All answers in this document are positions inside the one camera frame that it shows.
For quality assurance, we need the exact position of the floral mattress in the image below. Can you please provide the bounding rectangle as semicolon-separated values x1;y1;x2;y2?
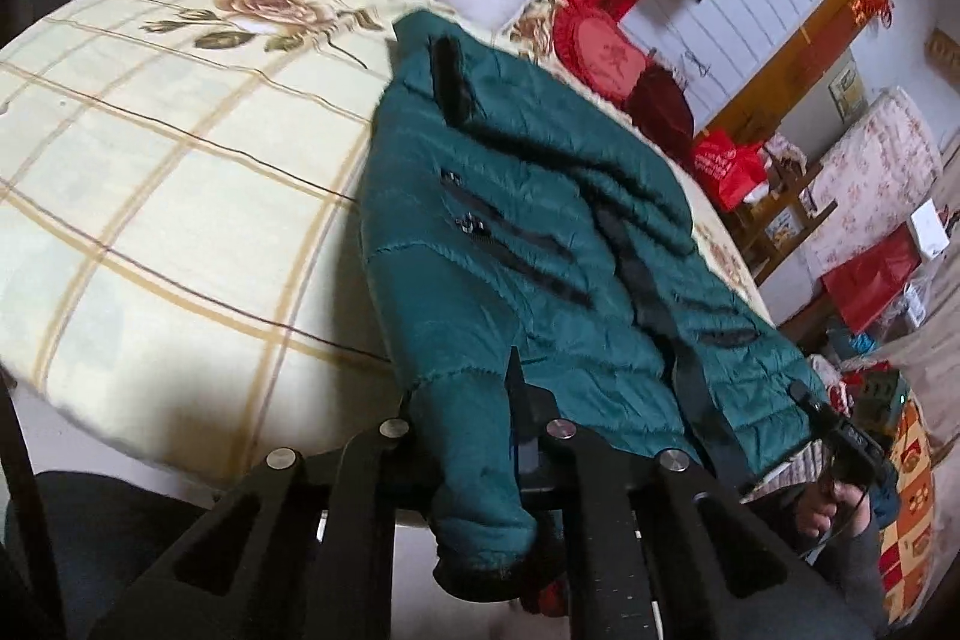
806;88;944;281

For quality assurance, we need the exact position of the person's right hand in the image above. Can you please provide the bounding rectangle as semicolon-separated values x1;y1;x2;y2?
795;482;875;542

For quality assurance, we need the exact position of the green down jacket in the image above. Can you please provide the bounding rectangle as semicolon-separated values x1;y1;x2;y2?
358;10;830;600

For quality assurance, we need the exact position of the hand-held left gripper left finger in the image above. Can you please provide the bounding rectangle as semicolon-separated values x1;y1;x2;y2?
88;388;443;640

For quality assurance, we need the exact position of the person's right forearm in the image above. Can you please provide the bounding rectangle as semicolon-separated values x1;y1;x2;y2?
814;518;895;633

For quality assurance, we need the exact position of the bed with floral checked blanket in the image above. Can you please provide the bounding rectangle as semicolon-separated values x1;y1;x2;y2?
0;0;773;483

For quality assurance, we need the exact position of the orange patterned mat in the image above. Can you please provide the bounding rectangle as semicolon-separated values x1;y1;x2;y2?
874;400;935;626

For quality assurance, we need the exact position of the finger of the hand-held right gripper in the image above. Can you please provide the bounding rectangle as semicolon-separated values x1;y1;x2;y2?
787;383;833;432

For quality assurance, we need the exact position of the red heart-shaped pillow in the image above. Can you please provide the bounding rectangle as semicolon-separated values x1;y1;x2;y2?
553;5;650;104

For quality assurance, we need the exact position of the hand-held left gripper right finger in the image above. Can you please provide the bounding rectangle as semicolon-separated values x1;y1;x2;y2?
504;347;878;640

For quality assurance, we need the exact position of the dark red velvet pillow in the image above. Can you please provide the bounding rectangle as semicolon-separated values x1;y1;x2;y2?
624;64;697;161

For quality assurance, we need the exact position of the green box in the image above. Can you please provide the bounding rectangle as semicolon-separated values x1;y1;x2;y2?
855;370;912;438

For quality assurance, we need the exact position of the white box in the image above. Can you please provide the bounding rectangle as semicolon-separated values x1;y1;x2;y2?
907;199;952;260

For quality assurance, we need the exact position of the red gift bag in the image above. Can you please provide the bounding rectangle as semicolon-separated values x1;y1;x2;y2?
821;227;920;333

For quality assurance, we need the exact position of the red shopping bag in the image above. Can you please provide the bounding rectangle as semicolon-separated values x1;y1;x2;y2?
691;130;770;213

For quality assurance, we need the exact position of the framed wall picture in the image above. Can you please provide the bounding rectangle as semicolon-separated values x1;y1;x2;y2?
829;58;867;119

